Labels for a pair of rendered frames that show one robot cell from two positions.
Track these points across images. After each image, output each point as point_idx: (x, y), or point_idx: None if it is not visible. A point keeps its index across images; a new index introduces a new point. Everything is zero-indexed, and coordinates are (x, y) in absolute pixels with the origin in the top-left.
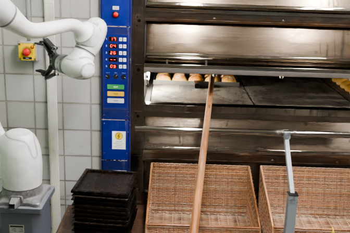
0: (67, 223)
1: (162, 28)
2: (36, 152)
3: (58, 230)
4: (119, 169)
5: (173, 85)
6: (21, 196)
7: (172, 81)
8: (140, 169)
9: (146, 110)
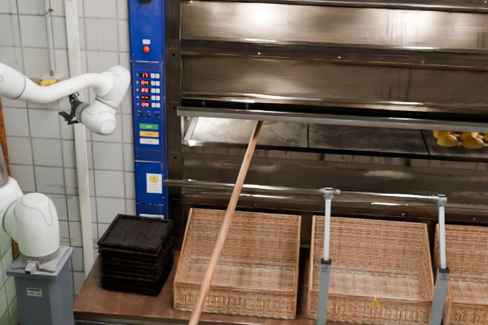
0: (97, 272)
1: (200, 62)
2: (51, 219)
3: (86, 281)
4: (155, 213)
5: None
6: (37, 262)
7: None
8: (179, 214)
9: (184, 151)
